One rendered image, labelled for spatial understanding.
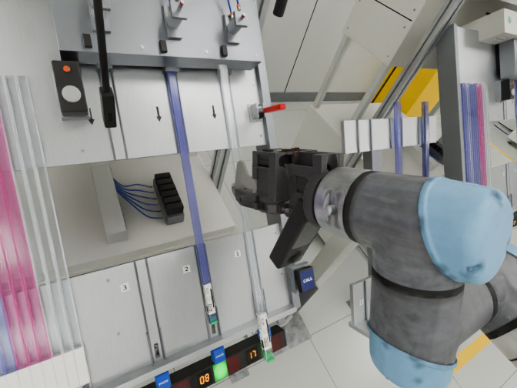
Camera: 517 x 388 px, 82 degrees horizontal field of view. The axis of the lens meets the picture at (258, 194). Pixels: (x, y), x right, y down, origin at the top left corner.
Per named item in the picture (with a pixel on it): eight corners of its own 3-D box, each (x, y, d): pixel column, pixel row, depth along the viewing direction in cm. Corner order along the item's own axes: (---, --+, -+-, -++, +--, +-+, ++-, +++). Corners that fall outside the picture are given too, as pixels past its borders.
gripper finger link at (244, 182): (233, 157, 50) (268, 161, 43) (235, 191, 51) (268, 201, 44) (217, 158, 48) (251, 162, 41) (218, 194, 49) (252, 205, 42)
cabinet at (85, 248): (208, 306, 136) (236, 225, 93) (15, 379, 101) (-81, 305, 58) (167, 202, 170) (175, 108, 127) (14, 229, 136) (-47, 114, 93)
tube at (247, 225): (270, 356, 51) (274, 359, 50) (263, 359, 51) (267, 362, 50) (224, 68, 51) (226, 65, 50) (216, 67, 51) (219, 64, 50)
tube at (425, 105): (426, 287, 83) (430, 289, 82) (423, 289, 82) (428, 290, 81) (424, 102, 76) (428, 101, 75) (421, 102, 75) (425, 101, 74)
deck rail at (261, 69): (285, 299, 74) (301, 306, 69) (279, 301, 73) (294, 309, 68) (241, 5, 69) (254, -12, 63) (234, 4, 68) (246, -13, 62)
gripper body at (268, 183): (290, 148, 44) (358, 152, 35) (289, 203, 46) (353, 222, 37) (247, 150, 40) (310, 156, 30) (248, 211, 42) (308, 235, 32)
